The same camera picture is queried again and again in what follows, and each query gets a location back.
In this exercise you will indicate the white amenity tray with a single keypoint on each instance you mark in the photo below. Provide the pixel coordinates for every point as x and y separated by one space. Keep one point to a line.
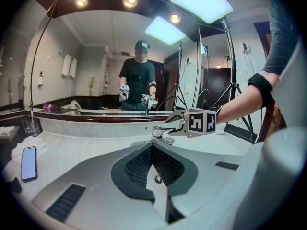
9 131

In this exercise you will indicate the dark smartphone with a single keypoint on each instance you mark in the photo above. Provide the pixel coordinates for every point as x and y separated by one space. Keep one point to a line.
28 164

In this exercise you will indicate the white rectangular light panel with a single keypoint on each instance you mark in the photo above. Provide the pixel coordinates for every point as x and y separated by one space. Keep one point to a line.
201 3

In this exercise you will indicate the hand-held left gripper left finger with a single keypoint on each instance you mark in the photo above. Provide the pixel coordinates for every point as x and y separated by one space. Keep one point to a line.
129 174

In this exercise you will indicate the chrome faucet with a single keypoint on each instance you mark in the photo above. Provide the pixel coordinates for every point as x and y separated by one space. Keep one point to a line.
159 131

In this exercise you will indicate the person's right forearm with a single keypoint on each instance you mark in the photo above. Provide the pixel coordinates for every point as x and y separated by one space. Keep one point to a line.
235 106

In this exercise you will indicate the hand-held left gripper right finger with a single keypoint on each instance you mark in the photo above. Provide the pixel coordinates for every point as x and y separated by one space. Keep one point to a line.
172 171

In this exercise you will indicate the white wall socket with plug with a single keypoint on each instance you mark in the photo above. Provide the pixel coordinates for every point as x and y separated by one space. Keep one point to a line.
247 49

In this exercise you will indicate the white sink basin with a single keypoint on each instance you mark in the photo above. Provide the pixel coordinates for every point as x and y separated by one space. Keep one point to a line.
151 186

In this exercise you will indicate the large wall mirror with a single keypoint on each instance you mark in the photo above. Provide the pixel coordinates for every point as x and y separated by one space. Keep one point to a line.
96 56

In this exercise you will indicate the black folded phone holder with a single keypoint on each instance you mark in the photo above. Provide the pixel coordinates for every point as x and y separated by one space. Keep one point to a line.
13 185

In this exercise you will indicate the clear drinking glass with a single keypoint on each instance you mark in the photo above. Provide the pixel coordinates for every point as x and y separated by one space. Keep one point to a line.
27 127
35 128

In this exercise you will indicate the small white folded cloth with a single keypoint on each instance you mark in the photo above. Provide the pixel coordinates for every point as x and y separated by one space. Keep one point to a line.
220 129

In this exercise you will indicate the angled side mirror panel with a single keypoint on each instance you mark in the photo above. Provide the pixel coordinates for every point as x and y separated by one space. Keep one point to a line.
213 80
14 68

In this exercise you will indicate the black armband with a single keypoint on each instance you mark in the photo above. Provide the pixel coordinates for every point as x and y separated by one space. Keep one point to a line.
260 85

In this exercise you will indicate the person's dark shirt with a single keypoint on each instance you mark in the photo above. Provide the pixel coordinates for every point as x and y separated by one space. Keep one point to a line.
280 32

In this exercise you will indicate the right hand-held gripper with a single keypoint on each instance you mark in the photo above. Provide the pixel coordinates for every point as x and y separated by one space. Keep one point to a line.
200 122

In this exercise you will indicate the chrome sink drain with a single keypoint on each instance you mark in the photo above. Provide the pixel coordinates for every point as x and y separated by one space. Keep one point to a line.
158 179

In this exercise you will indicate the white folded hand towel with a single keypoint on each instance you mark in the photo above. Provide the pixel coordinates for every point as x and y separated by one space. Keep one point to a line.
40 145

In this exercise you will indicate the black light tripod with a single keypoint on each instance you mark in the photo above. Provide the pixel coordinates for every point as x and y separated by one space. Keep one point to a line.
231 56

